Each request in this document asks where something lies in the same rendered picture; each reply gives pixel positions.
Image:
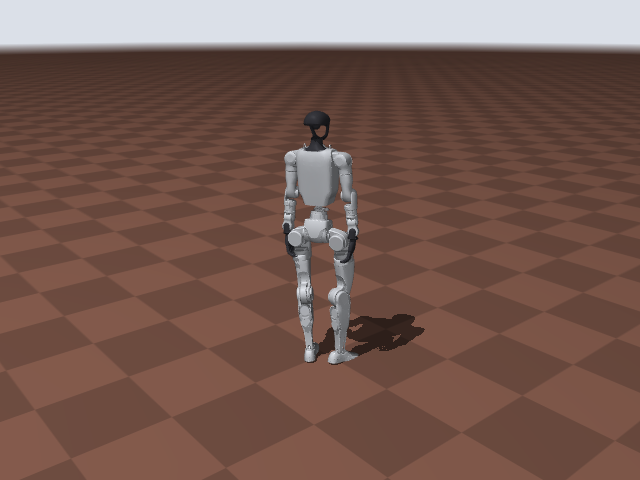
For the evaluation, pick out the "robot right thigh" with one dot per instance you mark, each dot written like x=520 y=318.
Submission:
x=339 y=242

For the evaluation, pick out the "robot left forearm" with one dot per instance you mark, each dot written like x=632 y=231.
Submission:
x=289 y=211

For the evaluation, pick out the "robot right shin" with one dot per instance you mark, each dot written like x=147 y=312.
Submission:
x=340 y=317

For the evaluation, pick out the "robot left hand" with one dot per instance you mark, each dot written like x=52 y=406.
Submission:
x=289 y=247

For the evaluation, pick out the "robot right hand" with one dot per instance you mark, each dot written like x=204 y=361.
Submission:
x=351 y=248

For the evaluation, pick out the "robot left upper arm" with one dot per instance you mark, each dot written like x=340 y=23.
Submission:
x=292 y=191

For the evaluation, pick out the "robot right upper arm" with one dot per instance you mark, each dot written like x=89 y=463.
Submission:
x=343 y=161

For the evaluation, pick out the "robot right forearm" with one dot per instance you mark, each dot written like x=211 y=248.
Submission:
x=351 y=213

